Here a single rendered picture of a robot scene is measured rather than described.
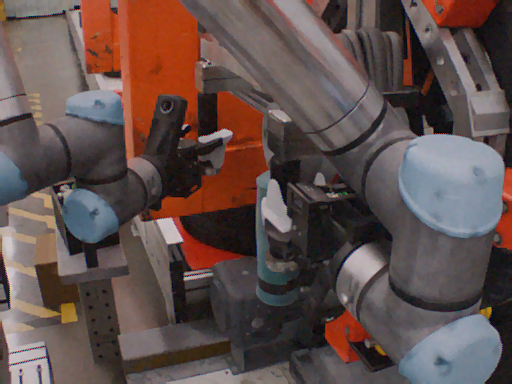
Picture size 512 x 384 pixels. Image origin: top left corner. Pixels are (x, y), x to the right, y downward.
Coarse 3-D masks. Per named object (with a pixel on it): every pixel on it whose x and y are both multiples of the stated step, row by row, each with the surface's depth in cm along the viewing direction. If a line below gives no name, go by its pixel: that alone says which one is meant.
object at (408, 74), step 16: (416, 32) 88; (416, 48) 88; (416, 64) 89; (416, 80) 89; (432, 80) 84; (432, 96) 87; (416, 112) 96; (432, 112) 86; (448, 112) 82; (416, 128) 97; (448, 128) 86; (352, 192) 112
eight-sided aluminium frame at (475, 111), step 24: (336, 0) 91; (408, 0) 69; (336, 24) 98; (432, 24) 66; (432, 48) 67; (456, 48) 65; (480, 48) 66; (456, 72) 64; (480, 72) 65; (456, 96) 64; (480, 96) 63; (504, 96) 64; (456, 120) 65; (480, 120) 62; (504, 120) 64; (504, 144) 65
